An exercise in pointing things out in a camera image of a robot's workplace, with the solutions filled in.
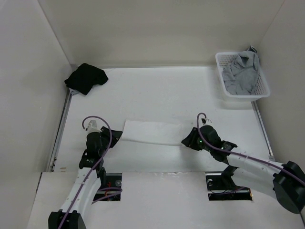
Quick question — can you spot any white tank top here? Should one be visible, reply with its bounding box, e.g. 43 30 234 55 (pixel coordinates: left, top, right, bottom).
122 120 193 146

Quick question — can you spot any left metal table rail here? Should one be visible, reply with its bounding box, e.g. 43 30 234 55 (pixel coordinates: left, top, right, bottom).
46 89 72 172

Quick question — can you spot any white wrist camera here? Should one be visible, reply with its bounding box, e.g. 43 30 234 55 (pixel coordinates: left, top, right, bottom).
85 120 101 134
201 118 212 125

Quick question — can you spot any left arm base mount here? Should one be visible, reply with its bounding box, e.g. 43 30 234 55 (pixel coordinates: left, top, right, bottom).
93 173 122 201

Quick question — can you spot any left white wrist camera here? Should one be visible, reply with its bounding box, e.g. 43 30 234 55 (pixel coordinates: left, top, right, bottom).
85 120 101 134

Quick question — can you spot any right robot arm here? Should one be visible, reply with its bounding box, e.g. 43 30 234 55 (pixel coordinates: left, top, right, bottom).
181 125 305 214

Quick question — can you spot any white plastic basket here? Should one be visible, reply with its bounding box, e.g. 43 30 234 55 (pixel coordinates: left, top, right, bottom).
215 52 270 102

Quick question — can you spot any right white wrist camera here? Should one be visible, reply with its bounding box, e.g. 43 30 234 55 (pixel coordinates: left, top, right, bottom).
201 118 212 125

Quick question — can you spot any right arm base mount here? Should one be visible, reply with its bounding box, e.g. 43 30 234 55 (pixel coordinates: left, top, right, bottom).
205 166 252 201

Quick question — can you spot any metal table rail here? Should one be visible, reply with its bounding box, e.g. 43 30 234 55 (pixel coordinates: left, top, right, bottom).
46 89 72 172
251 101 275 162

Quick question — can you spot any grey tank top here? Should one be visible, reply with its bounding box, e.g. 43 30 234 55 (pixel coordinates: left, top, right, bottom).
222 46 260 95

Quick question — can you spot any right metal table rail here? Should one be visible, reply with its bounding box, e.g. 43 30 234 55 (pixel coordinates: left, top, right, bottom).
251 101 275 162

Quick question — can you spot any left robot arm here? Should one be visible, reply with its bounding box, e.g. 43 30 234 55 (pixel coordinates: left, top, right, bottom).
48 125 123 229

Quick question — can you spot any folded black tank top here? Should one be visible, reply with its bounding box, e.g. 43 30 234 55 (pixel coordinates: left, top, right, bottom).
64 63 109 95

